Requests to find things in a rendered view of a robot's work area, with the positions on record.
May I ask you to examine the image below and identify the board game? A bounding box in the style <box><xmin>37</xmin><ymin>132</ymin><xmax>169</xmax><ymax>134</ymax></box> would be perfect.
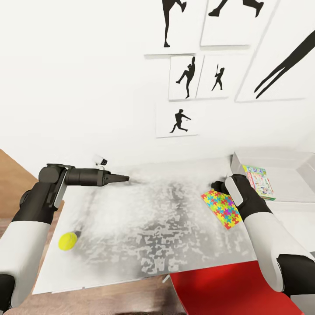
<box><xmin>243</xmin><ymin>166</ymin><xmax>276</xmax><ymax>200</ymax></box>

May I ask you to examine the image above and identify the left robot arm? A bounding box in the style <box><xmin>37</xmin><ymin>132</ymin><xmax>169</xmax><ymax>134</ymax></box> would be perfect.
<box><xmin>0</xmin><ymin>155</ymin><xmax>129</xmax><ymax>315</ymax></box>

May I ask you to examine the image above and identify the toy box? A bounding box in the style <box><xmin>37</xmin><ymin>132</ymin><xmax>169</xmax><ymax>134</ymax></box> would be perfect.
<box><xmin>231</xmin><ymin>150</ymin><xmax>315</xmax><ymax>212</ymax></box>

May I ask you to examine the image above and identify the tennis ball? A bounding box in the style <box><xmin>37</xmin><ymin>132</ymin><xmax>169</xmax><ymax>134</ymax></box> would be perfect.
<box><xmin>58</xmin><ymin>232</ymin><xmax>77</xmax><ymax>251</ymax></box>

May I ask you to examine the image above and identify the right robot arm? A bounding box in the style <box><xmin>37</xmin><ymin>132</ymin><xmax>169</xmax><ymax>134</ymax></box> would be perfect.
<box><xmin>211</xmin><ymin>173</ymin><xmax>315</xmax><ymax>315</ymax></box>

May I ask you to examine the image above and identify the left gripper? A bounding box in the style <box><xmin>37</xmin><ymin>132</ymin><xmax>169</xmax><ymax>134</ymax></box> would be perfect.
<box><xmin>79</xmin><ymin>168</ymin><xmax>129</xmax><ymax>186</ymax></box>

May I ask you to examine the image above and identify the jigsaw puzzle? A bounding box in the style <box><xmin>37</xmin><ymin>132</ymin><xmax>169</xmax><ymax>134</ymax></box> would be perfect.
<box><xmin>201</xmin><ymin>189</ymin><xmax>242</xmax><ymax>231</ymax></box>

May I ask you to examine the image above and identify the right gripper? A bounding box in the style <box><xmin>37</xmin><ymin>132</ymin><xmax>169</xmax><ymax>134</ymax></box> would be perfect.
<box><xmin>211</xmin><ymin>181</ymin><xmax>229</xmax><ymax>195</ymax></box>

